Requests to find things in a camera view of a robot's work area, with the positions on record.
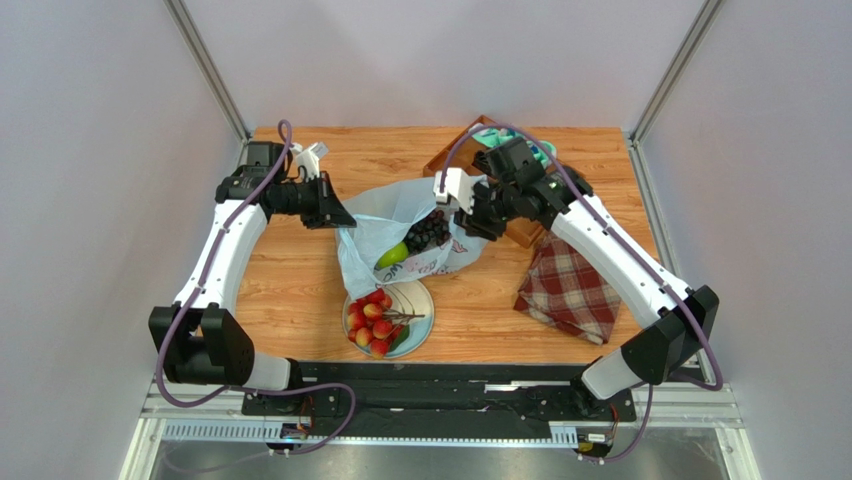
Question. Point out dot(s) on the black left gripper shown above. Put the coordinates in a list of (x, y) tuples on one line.
[(328, 211)]

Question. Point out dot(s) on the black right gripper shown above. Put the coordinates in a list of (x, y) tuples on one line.
[(489, 211)]

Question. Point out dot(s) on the dark fake grape bunch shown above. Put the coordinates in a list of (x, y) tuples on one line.
[(430, 232)]

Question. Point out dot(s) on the light blue plastic bag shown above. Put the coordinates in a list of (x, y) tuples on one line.
[(384, 216)]

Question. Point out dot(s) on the green fake apple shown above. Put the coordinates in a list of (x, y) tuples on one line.
[(397, 254)]

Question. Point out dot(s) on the cream blue ceramic plate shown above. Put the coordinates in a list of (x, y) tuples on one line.
[(399, 313)]

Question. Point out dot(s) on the red fake cherry bunch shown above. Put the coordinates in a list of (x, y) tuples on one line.
[(373, 323)]

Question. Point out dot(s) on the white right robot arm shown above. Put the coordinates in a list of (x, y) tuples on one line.
[(675, 319)]

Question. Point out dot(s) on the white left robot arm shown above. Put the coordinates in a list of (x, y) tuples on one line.
[(198, 336)]

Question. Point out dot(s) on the teal white sock pair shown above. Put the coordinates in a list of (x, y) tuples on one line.
[(493, 137)]

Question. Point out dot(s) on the red plaid folded cloth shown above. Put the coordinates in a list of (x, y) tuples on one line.
[(561, 289)]

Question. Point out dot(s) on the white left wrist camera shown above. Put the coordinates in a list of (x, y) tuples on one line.
[(307, 160)]

